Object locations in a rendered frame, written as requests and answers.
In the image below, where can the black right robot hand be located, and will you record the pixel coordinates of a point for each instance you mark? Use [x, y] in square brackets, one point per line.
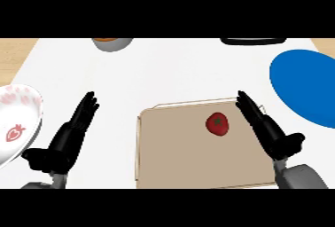
[268, 133]

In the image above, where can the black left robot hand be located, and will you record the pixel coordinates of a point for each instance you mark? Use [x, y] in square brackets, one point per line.
[66, 139]

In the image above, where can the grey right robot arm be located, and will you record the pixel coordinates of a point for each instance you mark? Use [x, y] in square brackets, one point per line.
[297, 176]

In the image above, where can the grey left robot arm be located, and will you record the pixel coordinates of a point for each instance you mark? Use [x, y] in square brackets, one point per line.
[55, 181]

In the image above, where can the red tomato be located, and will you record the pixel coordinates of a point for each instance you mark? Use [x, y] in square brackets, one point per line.
[218, 123]

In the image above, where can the white plate with strawberry print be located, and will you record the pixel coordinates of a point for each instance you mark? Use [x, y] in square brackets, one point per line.
[15, 124]

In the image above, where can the beige tray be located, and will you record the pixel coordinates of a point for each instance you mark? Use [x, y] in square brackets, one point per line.
[197, 150]

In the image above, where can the blue plate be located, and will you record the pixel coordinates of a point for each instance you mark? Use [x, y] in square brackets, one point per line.
[308, 85]

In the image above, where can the white placemat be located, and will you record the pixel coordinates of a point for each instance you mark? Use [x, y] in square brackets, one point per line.
[153, 76]

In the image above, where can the black flat object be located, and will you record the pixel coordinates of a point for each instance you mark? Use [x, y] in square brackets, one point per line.
[253, 41]

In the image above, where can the grey bowl with orange content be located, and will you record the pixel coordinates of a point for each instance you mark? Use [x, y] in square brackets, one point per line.
[113, 43]

